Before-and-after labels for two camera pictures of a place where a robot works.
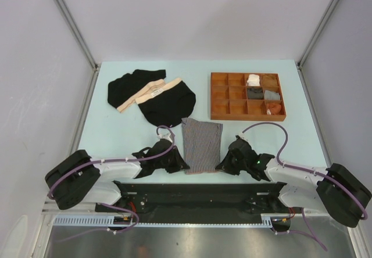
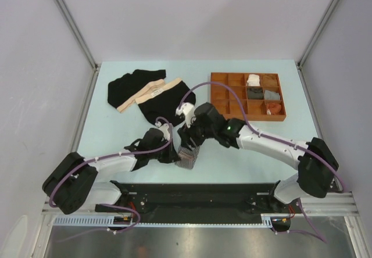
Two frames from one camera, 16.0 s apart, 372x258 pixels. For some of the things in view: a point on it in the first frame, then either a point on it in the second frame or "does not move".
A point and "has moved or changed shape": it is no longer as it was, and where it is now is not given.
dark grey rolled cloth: [255, 93] does not move
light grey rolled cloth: [270, 95] does not move
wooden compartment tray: [246, 96] does not move
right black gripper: [225, 167] -> [185, 133]
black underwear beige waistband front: [167, 106] does not move
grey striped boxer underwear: [202, 143] has moved or changed shape
